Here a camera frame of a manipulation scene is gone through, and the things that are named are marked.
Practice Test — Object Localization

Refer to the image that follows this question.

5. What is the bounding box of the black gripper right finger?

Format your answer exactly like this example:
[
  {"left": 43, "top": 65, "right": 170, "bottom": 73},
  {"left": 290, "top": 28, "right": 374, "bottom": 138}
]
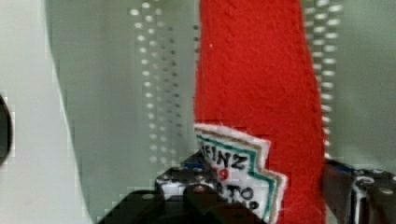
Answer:
[{"left": 322, "top": 159, "right": 396, "bottom": 224}]

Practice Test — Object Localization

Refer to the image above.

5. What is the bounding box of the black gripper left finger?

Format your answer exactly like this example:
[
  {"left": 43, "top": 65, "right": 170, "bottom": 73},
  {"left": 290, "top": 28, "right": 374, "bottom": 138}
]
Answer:
[{"left": 98, "top": 152, "right": 267, "bottom": 224}]

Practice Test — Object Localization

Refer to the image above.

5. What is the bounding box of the red felt ketchup bottle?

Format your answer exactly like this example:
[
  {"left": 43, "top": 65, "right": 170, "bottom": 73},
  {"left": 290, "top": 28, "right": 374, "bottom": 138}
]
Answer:
[{"left": 194, "top": 0, "right": 326, "bottom": 224}]

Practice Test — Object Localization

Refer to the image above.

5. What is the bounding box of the pale green metal strainer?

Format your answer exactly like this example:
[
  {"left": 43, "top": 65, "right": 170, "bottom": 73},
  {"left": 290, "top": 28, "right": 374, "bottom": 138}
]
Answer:
[{"left": 44, "top": 0, "right": 395, "bottom": 223}]

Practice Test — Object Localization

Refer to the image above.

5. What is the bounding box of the black cylinder cup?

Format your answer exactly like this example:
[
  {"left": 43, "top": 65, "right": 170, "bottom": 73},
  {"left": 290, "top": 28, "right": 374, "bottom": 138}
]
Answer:
[{"left": 0, "top": 96, "right": 13, "bottom": 163}]

